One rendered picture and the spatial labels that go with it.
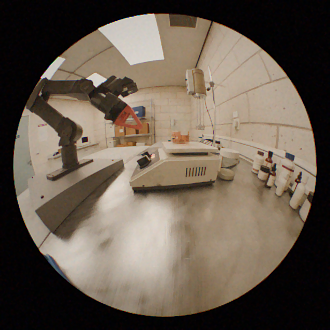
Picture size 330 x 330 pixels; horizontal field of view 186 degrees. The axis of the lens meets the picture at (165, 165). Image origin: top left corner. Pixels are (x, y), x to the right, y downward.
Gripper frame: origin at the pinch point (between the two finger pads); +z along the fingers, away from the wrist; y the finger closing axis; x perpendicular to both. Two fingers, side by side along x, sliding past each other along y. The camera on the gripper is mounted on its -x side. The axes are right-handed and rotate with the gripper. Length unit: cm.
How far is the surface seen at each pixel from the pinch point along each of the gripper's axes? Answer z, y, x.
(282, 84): 25, -19, -57
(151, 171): 8.4, -12.1, 4.7
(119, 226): 7.5, -20.9, 11.5
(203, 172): 17.4, -12.1, -1.3
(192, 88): 3.9, 28.0, -40.1
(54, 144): -212, 124, 158
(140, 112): -58, 216, -20
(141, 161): 6.1, -8.7, 5.4
